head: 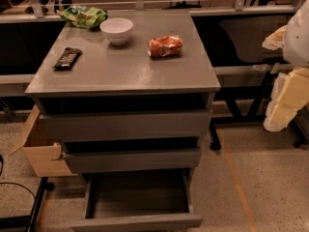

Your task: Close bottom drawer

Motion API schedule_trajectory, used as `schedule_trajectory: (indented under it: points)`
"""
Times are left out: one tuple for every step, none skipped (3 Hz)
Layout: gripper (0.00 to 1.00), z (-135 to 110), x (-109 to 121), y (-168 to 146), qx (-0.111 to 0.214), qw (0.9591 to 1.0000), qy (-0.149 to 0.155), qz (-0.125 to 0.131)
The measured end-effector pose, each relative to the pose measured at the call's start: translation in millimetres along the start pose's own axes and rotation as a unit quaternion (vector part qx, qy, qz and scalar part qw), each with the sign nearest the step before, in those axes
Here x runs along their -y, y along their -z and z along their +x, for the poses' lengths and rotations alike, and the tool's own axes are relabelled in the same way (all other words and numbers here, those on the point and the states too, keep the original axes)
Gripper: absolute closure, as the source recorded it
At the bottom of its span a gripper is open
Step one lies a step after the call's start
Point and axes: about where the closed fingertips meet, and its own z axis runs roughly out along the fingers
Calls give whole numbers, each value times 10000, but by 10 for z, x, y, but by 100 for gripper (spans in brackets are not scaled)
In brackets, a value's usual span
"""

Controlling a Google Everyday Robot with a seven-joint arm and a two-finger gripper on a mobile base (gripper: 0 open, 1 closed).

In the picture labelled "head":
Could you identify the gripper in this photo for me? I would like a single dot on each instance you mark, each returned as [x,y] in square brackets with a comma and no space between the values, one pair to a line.
[297,38]

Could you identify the grey drawer cabinet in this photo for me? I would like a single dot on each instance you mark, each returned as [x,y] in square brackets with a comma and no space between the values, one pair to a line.
[104,69]

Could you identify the grey drawer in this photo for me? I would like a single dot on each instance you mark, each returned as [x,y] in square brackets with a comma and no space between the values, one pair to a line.
[133,154]
[137,201]
[74,119]

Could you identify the dark chocolate bar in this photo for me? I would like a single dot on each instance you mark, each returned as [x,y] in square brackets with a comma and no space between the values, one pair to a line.
[67,59]

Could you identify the grey middle drawer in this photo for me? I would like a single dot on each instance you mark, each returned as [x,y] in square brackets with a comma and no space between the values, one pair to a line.
[133,154]

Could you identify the grey top drawer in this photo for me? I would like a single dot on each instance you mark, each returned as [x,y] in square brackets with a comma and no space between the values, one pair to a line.
[74,119]

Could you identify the black metal table frame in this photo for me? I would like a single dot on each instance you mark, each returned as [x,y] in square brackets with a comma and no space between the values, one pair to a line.
[245,93]

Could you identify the cardboard box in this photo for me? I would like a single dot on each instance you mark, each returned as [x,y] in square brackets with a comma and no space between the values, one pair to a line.
[43,154]

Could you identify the crushed orange soda can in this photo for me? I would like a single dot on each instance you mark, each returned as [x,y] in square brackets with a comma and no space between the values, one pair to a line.
[165,46]

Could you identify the grey bottom drawer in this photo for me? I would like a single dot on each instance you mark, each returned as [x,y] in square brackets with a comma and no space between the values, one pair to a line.
[137,201]

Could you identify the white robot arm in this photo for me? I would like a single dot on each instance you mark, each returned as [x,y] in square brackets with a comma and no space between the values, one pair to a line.
[290,91]

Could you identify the green chip bag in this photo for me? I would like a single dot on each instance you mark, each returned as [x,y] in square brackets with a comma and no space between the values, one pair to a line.
[83,16]

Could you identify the black frame left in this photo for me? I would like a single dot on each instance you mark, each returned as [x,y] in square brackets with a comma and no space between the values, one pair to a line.
[28,222]

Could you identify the white bowl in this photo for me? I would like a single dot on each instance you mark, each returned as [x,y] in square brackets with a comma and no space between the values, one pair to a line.
[116,30]

